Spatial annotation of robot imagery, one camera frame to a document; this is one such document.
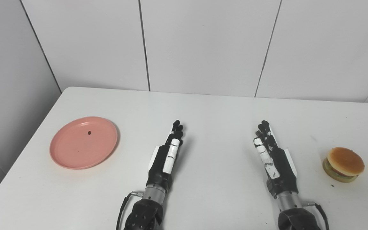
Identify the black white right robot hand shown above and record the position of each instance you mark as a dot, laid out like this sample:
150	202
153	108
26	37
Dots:
281	166

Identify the pink round plate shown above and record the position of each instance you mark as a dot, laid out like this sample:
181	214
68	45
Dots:
78	150

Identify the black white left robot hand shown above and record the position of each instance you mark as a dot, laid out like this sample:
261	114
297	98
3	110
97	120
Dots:
158	166

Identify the toy hamburger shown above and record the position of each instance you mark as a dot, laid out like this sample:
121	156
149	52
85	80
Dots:
345	161

